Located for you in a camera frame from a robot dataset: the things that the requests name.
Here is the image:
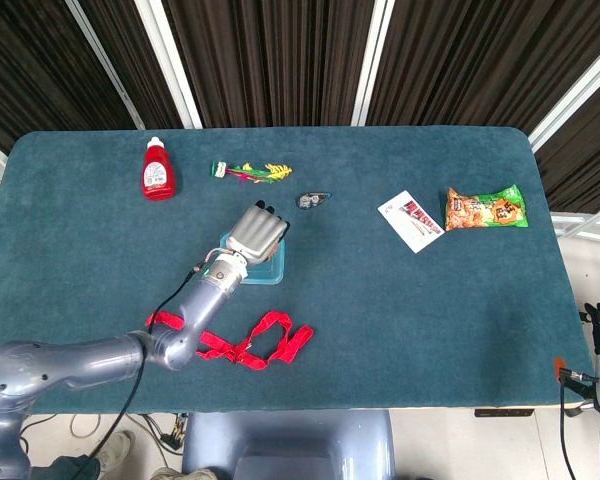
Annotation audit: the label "white printed card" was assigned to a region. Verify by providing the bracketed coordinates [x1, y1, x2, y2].
[377, 189, 446, 254]

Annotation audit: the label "person leg in jeans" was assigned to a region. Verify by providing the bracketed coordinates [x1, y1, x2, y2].
[29, 453, 102, 480]

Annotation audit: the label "teal container lid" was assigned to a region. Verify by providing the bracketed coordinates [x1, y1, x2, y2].
[218, 230, 286, 286]

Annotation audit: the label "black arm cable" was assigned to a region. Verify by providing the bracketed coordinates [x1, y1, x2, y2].
[79, 259, 204, 480]
[558, 368, 600, 480]

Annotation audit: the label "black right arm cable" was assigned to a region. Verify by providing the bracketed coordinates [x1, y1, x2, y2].
[558, 368, 600, 480]

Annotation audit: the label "red ketchup bottle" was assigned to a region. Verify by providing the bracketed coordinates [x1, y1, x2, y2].
[141, 136, 178, 202]

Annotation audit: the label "beige sneaker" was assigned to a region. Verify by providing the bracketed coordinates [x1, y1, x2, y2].
[159, 466, 217, 480]
[97, 430, 133, 470]

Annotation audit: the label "correction tape dispenser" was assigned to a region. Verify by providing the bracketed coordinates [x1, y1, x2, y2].
[295, 191, 333, 210]

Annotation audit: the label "floor cable bundle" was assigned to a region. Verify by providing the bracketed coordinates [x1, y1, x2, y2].
[139, 412, 188, 456]

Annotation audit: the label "orange green snack bag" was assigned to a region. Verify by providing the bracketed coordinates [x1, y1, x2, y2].
[445, 183, 530, 232]

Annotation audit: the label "white metal frame post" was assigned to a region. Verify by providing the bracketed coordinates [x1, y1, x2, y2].
[350, 0, 399, 127]
[527, 37, 600, 152]
[63, 0, 146, 131]
[133, 0, 204, 130]

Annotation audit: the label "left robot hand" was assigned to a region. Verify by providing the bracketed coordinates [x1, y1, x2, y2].
[223, 199, 291, 266]

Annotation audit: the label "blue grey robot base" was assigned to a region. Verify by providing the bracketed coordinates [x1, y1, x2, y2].
[180, 409, 397, 480]

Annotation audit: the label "dark brown pleated curtain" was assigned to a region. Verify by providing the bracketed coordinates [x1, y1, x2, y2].
[0, 0, 600, 214]

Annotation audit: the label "teal carpet table mat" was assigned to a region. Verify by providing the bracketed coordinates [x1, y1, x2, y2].
[0, 125, 584, 415]

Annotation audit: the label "red webbing strap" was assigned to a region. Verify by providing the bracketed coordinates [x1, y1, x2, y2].
[146, 310, 315, 372]

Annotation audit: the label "colourful plastic picks bundle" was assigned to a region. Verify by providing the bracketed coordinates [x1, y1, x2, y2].
[210, 160, 294, 185]

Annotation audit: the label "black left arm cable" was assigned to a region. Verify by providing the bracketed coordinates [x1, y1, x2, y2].
[79, 259, 204, 480]

